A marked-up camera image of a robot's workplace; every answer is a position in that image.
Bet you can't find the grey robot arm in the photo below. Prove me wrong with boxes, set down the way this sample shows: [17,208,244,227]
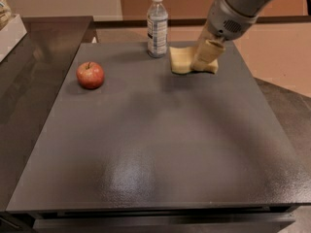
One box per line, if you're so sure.
[190,0,272,73]

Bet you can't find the white box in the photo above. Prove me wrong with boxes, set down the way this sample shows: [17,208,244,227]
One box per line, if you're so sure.
[0,14,27,62]

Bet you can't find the yellow sponge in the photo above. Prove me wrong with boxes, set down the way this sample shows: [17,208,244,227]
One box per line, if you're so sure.
[169,47,219,75]

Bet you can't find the clear plastic water bottle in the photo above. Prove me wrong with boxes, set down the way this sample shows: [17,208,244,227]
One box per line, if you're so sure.
[147,0,168,58]

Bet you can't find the dark side counter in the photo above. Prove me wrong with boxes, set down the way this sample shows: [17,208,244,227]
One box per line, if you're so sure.
[0,16,97,214]

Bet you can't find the red apple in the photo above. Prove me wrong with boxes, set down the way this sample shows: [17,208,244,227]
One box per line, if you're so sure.
[76,61,105,89]

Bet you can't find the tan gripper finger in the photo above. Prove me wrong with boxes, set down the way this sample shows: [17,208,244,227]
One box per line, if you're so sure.
[190,40,225,71]
[196,24,214,49]

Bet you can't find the object on white box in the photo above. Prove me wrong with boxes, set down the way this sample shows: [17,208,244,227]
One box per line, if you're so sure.
[0,0,12,30]

